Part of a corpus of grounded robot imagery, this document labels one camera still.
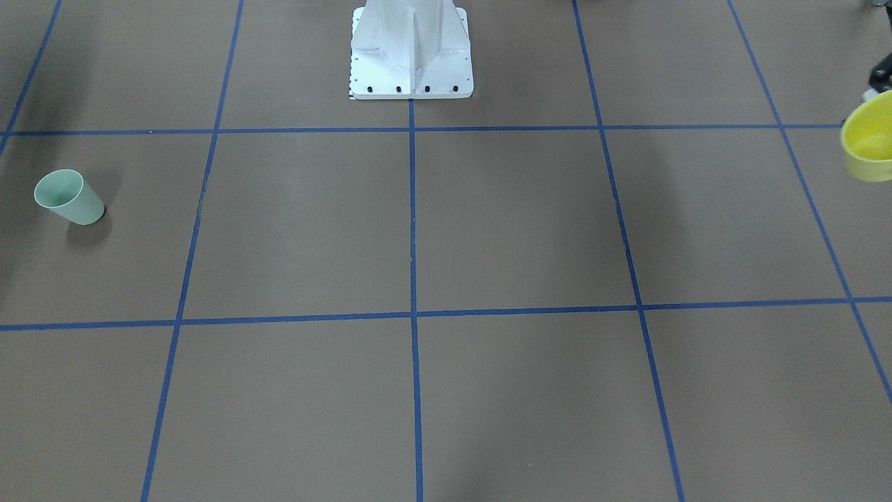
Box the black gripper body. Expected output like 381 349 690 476
863 55 892 102

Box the yellow plastic cup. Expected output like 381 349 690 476
839 90 891 183

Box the green plastic cup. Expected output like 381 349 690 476
33 169 105 226

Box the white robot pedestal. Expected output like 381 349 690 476
348 1 475 100

